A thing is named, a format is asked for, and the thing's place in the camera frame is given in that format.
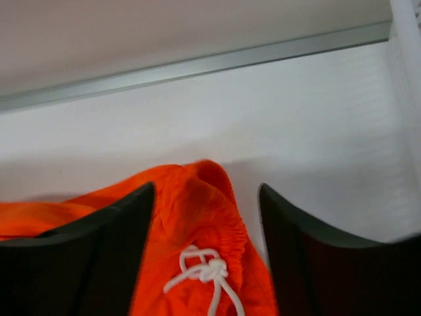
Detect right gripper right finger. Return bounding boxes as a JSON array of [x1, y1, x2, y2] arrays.
[[259, 184, 420, 315]]

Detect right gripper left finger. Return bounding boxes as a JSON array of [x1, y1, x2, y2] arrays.
[[1, 183, 155, 315]]

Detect orange shorts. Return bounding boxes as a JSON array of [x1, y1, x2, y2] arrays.
[[1, 160, 278, 315]]

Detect white plastic basket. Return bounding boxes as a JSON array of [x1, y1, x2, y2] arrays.
[[389, 0, 420, 159]]

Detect aluminium table edge rail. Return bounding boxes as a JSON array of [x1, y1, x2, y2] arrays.
[[1, 21, 391, 113]]

